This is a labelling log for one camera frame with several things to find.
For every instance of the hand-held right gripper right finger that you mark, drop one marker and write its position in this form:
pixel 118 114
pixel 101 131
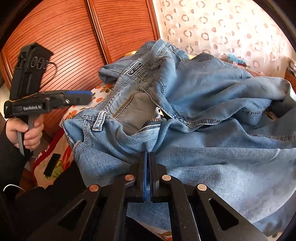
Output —
pixel 153 180

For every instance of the light blue jeans pants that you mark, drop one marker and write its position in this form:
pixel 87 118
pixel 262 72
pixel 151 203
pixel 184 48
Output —
pixel 196 139

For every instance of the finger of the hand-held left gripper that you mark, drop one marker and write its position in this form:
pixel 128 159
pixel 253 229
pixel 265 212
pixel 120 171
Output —
pixel 78 98

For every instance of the circle pattern sheer curtain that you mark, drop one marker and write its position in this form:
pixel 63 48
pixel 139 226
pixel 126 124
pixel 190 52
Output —
pixel 219 30

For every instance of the person's left hand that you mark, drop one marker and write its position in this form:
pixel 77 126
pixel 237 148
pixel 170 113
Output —
pixel 13 132

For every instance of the long wooden cabinet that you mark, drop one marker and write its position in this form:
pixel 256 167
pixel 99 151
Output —
pixel 291 71

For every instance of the black phone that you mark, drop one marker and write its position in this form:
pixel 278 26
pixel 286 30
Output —
pixel 52 164

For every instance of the person's left forearm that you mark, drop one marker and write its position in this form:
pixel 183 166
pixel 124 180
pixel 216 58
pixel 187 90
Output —
pixel 11 162

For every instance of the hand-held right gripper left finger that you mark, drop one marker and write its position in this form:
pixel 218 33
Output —
pixel 144 180

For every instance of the person's black clothing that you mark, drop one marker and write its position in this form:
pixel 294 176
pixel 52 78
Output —
pixel 34 208

